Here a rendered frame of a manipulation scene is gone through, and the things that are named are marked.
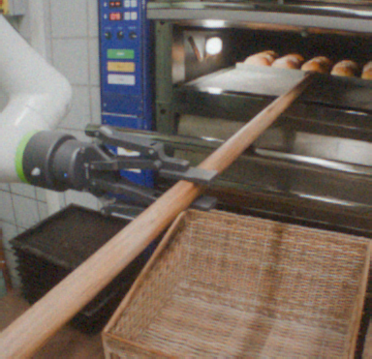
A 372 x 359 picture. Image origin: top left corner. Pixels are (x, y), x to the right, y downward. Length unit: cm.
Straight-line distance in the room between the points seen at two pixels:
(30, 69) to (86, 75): 63
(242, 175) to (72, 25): 69
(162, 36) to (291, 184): 53
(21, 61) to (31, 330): 52
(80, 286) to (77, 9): 110
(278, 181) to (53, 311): 90
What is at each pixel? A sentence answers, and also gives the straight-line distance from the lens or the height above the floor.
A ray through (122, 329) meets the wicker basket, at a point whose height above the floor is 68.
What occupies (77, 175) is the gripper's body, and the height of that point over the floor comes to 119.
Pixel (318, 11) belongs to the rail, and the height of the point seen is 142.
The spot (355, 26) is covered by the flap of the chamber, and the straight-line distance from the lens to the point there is 94.
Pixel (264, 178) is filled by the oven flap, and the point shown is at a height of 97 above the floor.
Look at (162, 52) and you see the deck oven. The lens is 124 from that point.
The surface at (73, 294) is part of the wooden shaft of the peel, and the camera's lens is 38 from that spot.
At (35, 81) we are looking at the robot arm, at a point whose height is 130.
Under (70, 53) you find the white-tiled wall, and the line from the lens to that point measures 142.
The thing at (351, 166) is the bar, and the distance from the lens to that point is 76.
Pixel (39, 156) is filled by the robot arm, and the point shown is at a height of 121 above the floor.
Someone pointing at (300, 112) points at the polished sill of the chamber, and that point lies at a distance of 113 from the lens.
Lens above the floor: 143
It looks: 23 degrees down
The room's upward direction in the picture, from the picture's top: straight up
